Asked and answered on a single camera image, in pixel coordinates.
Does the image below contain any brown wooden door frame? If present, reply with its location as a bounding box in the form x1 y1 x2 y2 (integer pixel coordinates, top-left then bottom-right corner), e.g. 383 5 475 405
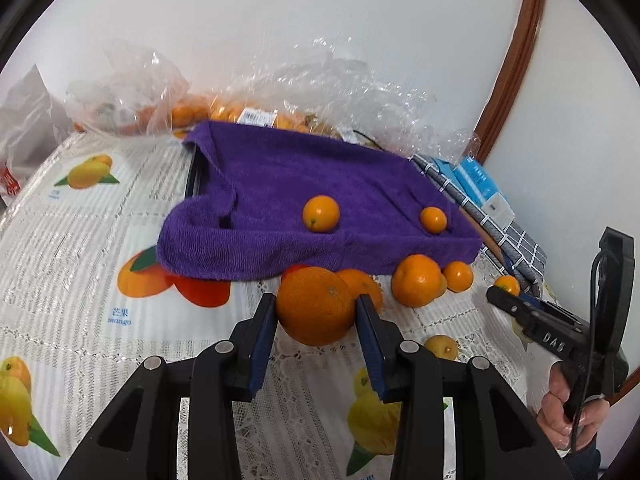
472 0 551 161

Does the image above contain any white barcode label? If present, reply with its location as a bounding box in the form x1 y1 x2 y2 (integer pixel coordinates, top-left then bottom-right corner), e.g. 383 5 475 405
237 108 278 127

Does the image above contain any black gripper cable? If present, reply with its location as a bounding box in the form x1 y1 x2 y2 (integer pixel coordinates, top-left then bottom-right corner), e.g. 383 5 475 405
564 249 610 457

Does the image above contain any black tray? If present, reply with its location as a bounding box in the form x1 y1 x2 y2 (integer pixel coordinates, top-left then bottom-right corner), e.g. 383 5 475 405
183 145 207 201

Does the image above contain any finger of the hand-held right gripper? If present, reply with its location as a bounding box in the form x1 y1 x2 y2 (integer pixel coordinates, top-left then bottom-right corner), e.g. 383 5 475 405
486 285 540 333
517 291 577 322

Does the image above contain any pile of bagged oranges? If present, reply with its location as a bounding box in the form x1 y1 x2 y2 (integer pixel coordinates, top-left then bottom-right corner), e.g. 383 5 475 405
72 92 331 137

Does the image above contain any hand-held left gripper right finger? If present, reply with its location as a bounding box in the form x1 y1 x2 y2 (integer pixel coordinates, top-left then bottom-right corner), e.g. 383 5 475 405
354 294 571 480

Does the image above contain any white plastic bag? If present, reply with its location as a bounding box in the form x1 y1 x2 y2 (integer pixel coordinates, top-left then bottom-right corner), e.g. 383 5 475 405
0 65 62 181

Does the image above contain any purple towel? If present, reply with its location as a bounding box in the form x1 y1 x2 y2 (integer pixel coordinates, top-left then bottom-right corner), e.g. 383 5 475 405
156 120 485 281

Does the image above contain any folded grey plaid sheet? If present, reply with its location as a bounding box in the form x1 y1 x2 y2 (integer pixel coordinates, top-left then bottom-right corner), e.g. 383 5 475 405
412 152 546 292

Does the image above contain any thin black stick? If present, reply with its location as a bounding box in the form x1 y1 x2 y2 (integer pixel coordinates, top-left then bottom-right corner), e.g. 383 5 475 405
352 130 389 151

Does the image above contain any large orange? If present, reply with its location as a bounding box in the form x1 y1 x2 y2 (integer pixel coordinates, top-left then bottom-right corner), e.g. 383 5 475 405
276 266 357 347

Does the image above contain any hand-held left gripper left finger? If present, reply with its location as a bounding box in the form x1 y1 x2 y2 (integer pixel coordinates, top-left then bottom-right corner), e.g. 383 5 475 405
57 292 278 480

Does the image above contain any yellowish brown orange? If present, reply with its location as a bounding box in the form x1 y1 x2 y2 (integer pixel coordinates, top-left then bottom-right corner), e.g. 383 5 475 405
424 335 459 362

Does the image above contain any person's right hand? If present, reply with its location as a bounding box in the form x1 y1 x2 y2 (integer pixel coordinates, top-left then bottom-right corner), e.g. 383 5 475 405
537 360 611 456

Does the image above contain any blue white tissue pack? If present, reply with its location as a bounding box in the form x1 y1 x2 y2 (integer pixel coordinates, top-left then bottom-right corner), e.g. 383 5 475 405
452 155 516 223

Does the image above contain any fruit print lace tablecloth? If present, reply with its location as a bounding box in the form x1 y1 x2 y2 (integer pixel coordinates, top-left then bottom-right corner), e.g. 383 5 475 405
0 130 576 480

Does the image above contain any person's right forearm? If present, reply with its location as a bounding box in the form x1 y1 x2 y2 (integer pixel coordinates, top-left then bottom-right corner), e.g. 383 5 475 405
560 435 603 476

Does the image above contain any clear crinkled plastic bag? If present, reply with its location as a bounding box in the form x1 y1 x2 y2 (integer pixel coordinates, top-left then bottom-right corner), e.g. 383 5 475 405
200 35 481 166

